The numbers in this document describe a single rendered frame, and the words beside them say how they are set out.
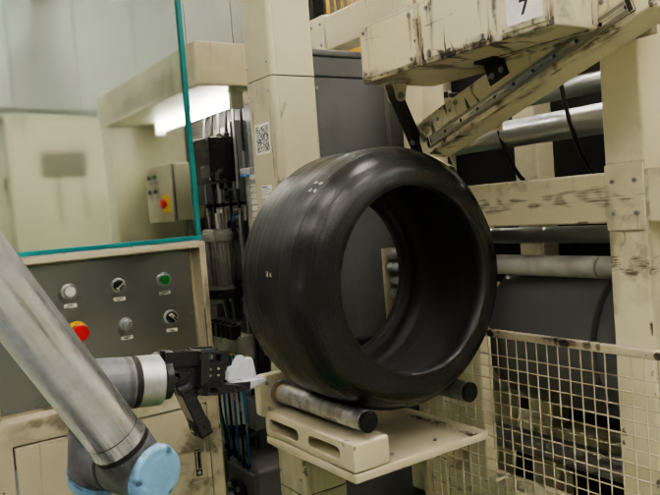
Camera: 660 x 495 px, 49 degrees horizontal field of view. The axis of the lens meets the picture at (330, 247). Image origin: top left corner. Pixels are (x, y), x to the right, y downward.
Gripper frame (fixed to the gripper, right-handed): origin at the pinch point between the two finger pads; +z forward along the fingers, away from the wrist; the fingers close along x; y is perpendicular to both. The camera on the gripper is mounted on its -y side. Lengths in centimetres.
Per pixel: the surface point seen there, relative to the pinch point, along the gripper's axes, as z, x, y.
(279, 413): 16.2, 19.8, -11.5
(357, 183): 14.6, -11.0, 39.3
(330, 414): 17.0, 0.1, -8.0
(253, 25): 14, 33, 81
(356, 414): 17.3, -8.4, -6.4
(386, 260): 61, 38, 24
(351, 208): 12.8, -11.4, 34.2
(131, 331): -7, 56, 5
